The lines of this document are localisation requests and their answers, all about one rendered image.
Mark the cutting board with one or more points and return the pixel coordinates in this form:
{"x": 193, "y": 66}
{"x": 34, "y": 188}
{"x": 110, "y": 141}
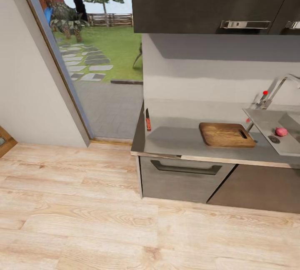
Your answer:
{"x": 224, "y": 134}

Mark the fixed window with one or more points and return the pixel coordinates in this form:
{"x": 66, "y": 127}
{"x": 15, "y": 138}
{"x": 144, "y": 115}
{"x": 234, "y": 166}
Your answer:
{"x": 100, "y": 60}

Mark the vidalia onion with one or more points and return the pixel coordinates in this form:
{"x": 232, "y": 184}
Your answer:
{"x": 281, "y": 132}

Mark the dishwasher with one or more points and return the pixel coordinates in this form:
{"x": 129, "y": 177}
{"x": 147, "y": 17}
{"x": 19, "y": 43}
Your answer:
{"x": 181, "y": 179}

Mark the drop in sink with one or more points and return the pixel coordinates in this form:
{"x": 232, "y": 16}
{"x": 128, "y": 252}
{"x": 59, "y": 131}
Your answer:
{"x": 267, "y": 120}

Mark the cabinet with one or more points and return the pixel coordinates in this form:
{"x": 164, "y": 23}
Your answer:
{"x": 235, "y": 17}

